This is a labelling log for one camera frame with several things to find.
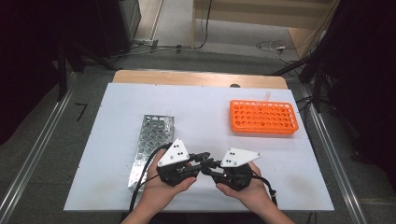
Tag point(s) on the black tripod stand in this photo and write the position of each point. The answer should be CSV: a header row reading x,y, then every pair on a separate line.
x,y
317,81

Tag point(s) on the white table board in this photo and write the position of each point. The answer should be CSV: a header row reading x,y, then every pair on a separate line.
x,y
202,105

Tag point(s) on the wooden table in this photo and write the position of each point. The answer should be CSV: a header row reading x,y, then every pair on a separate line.
x,y
186,77

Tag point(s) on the person's right hand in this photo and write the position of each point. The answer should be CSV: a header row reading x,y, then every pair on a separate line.
x,y
252,194

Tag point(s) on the clear glass test tube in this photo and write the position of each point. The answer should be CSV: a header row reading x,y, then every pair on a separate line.
x,y
267,95

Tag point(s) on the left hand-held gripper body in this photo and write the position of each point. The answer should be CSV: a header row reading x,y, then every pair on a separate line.
x,y
174,154

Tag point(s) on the light wooden shelf unit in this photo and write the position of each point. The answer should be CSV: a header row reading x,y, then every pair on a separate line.
x,y
264,15

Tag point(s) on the grey power strip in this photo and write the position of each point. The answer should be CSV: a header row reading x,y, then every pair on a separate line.
x,y
146,43

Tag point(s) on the aluminium floor rail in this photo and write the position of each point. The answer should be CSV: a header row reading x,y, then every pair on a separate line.
x,y
34,155
333,155

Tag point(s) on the orange plastic test tube rack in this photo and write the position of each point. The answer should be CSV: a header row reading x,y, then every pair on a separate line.
x,y
258,119

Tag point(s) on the black cabinet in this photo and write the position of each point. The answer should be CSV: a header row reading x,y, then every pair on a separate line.
x,y
115,25

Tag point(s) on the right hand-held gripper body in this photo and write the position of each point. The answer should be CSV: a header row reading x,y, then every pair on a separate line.
x,y
238,157

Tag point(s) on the black metal stand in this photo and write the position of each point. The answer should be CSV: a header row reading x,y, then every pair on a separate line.
x,y
62,74

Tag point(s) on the silver metal test tube rack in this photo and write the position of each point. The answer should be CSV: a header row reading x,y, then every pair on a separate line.
x,y
151,137

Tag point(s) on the person's left hand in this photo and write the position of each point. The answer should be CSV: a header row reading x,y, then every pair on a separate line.
x,y
158,193

